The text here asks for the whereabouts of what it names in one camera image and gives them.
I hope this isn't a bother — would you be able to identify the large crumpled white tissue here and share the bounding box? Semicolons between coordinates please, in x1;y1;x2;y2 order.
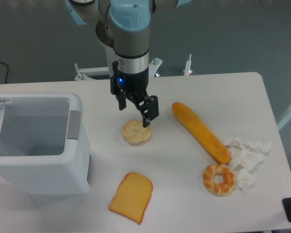
223;137;272;171

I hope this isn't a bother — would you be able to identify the round braided bread roll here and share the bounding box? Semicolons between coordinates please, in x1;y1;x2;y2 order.
122;119;151;144

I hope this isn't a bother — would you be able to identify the long orange baguette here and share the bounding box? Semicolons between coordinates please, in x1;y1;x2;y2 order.
172;102;231;164

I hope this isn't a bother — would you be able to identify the white trash bin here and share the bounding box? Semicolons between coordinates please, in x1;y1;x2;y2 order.
0;92;91;195

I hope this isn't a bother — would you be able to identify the twisted ring bread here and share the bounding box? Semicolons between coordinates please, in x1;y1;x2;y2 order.
202;164;236;197

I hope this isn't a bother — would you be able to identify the orange toast slice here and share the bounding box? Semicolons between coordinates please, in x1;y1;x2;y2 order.
108;172;153;225

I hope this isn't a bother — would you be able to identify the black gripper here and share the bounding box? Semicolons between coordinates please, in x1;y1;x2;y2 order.
110;61;159;128

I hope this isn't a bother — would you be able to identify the small crumpled white tissue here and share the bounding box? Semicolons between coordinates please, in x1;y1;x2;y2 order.
236;168;254;193

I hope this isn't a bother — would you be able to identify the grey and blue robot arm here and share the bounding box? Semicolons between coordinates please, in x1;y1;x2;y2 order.
66;0;187;128

